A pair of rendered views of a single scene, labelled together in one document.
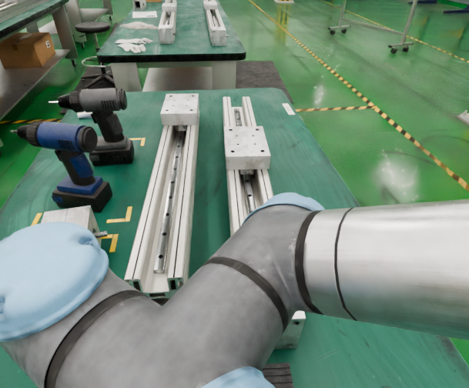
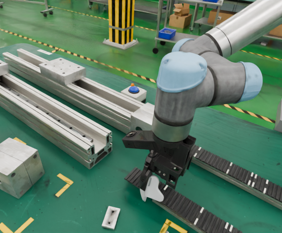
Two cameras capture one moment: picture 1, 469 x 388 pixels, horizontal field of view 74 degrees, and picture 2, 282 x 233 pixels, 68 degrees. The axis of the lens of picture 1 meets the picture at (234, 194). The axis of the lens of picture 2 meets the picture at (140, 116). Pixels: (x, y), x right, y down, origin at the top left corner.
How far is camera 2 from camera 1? 0.42 m
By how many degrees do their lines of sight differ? 42
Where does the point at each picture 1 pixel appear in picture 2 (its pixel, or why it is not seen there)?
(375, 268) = (236, 32)
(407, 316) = (245, 40)
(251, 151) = (73, 69)
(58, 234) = (178, 53)
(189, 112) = (1, 65)
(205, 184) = not seen: hidden behind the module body
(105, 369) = (226, 70)
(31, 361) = (207, 86)
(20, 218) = not seen: outside the picture
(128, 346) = (223, 66)
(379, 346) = not seen: hidden behind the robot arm
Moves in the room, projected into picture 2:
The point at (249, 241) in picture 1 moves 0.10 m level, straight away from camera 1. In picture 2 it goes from (198, 47) to (162, 36)
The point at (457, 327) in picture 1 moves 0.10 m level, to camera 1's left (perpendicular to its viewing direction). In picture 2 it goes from (253, 36) to (238, 45)
